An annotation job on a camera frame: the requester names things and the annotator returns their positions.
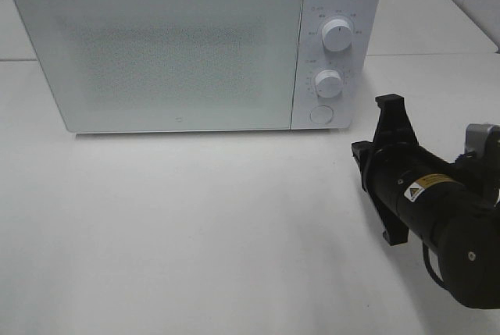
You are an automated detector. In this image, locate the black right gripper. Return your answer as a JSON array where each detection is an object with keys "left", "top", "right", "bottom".
[{"left": 351, "top": 94, "right": 430, "bottom": 246}]

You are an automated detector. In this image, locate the round white door-release button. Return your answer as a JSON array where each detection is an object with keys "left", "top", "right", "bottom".
[{"left": 309, "top": 105, "right": 334, "bottom": 125}]

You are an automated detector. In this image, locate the white timer knob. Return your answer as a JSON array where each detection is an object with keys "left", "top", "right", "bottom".
[{"left": 314, "top": 69, "right": 344, "bottom": 98}]

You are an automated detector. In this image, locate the white microwave door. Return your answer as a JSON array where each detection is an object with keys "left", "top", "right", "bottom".
[{"left": 14, "top": 0, "right": 302, "bottom": 133}]

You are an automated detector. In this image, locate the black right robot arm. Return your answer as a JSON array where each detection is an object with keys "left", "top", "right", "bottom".
[{"left": 352, "top": 94, "right": 499, "bottom": 309}]

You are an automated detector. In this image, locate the upper white power knob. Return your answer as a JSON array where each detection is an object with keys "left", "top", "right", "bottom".
[{"left": 321, "top": 16, "right": 353, "bottom": 52}]

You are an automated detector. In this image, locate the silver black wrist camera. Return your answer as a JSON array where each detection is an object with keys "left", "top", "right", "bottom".
[{"left": 464, "top": 123, "right": 499, "bottom": 159}]

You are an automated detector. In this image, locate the black camera cable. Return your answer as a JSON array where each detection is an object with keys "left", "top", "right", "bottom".
[{"left": 423, "top": 244, "right": 448, "bottom": 285}]

